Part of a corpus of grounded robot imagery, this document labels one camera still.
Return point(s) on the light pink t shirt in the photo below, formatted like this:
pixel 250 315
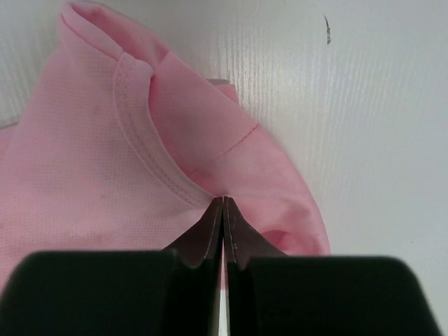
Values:
pixel 124 146

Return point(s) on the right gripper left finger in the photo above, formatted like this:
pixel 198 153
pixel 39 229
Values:
pixel 173 291

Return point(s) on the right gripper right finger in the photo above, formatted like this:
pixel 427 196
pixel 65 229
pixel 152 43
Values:
pixel 271 293

